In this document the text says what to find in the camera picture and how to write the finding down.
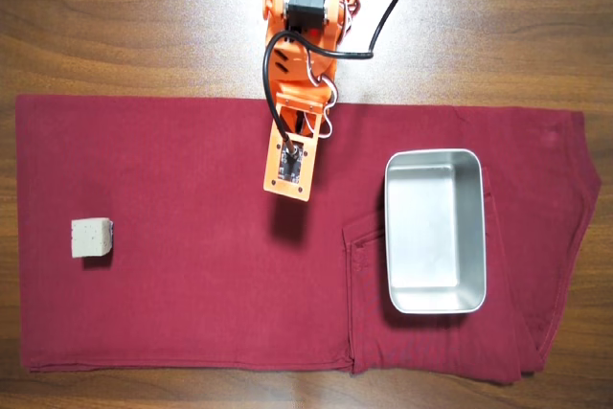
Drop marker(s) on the maroon cloth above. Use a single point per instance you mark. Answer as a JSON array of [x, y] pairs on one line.
[[191, 236]]

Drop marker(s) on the orange-mounted wrist camera board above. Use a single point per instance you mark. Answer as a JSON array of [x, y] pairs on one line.
[[272, 169]]

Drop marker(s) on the stainless steel tray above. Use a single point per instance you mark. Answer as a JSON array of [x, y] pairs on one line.
[[431, 236]]

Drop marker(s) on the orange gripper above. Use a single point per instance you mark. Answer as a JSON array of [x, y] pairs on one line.
[[306, 103]]

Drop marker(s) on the white speckled foam cube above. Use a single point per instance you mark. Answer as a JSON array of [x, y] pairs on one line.
[[91, 237]]

